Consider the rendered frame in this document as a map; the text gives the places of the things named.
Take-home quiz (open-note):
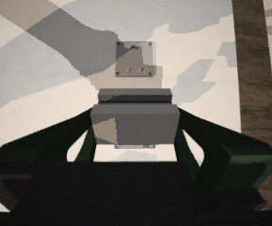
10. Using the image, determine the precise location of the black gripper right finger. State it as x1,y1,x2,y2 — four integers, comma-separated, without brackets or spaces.
173,107,272,213

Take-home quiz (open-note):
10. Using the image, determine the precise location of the grey metal block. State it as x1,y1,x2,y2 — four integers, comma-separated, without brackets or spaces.
90,89,180,145

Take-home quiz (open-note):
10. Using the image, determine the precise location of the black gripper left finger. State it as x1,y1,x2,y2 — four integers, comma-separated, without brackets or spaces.
0,108,97,161

